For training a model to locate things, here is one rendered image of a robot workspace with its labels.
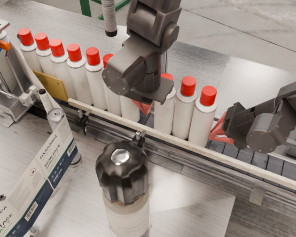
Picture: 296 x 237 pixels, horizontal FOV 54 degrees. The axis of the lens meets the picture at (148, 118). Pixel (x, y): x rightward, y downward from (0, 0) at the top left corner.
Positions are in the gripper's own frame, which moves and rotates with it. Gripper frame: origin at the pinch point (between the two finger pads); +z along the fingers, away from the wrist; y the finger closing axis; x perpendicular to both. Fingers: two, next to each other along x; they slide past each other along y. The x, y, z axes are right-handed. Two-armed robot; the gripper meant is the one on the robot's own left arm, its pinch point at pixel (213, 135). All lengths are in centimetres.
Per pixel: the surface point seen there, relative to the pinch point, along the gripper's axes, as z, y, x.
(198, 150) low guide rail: 3.4, 4.3, -0.3
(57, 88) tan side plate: 27.3, 2.7, -36.6
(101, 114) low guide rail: 21.0, 3.6, -23.0
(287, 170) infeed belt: -8.2, -1.0, 19.4
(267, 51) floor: 61, -174, 68
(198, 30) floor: 98, -181, 19
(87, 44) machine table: 43, -31, -40
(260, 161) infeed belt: -4.0, -1.1, 14.0
